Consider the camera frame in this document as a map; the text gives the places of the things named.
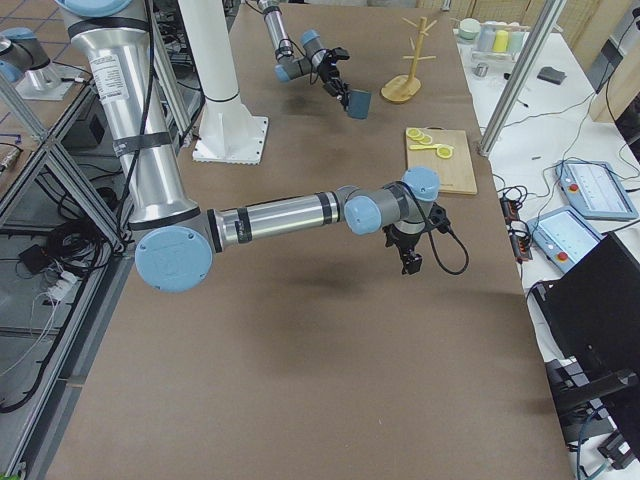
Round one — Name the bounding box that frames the pale blue cup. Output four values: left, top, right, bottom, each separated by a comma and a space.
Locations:
476, 25, 496, 52

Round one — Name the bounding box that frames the white column with base plate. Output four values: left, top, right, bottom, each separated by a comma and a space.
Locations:
179, 0, 268, 165

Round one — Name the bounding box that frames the black camera cable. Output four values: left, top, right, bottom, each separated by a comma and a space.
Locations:
424, 219, 470, 276

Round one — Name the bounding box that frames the dark grey box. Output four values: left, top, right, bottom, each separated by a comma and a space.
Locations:
537, 66, 566, 85

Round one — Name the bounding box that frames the teal cup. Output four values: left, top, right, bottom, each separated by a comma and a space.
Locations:
507, 30, 525, 56

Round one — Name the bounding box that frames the yellow plastic knife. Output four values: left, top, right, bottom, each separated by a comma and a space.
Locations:
408, 144, 441, 150

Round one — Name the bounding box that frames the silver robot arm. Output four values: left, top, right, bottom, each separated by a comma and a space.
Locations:
56, 1, 448, 292
256, 1, 351, 111

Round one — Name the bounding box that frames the light green bowl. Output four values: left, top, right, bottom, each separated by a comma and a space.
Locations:
458, 18, 481, 41

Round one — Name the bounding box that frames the wooden cup storage rack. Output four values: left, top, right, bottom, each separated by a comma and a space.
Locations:
380, 16, 437, 104

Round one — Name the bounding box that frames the wooden cutting board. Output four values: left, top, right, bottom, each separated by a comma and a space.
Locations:
405, 127, 478, 195

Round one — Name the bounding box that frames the black power strip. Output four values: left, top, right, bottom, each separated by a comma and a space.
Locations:
500, 195, 532, 263

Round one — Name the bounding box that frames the teach pendant far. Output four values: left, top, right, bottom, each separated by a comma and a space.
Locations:
556, 160, 639, 221

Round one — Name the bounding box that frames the blue cup with green inside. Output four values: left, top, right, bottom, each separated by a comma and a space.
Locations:
346, 89, 371, 120

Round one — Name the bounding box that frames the aluminium frame post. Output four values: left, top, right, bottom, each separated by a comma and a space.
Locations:
478, 0, 566, 157

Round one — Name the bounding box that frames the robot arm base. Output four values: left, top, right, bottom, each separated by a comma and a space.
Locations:
1, 27, 70, 101

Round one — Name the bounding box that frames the yellow cup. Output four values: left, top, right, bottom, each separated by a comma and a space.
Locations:
492, 29, 509, 53

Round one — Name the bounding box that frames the teach pendant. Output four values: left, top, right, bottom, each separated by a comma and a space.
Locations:
556, 160, 639, 221
527, 206, 603, 273

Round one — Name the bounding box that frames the black monitor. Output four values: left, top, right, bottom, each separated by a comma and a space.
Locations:
533, 233, 639, 455

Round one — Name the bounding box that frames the teach pendant near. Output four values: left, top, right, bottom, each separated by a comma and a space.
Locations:
527, 206, 603, 273

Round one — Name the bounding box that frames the small metal cup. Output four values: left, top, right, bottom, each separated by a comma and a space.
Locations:
474, 62, 489, 78

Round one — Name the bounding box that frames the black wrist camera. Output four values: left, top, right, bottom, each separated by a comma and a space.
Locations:
326, 47, 350, 63
428, 202, 451, 234

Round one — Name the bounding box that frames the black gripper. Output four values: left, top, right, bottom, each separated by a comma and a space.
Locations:
319, 58, 350, 112
383, 224, 422, 275

